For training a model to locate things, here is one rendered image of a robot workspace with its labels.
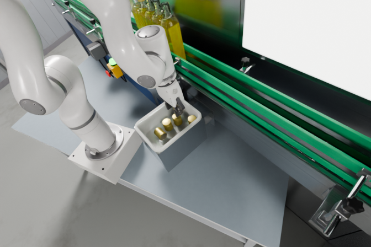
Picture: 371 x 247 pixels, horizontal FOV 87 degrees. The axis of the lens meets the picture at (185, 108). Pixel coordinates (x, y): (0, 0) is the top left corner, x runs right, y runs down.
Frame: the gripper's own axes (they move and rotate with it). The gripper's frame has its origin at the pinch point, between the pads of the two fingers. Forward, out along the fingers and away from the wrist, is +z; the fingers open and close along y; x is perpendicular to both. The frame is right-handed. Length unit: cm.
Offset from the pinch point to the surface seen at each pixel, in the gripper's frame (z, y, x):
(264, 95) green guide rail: -5.9, -23.5, -21.1
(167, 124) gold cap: 5.1, -0.3, 5.0
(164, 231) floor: 103, -1, 38
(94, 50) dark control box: 5, 78, 2
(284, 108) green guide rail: -4.7, -30.8, -20.9
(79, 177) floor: 103, 86, 71
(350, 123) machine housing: 0, -47, -32
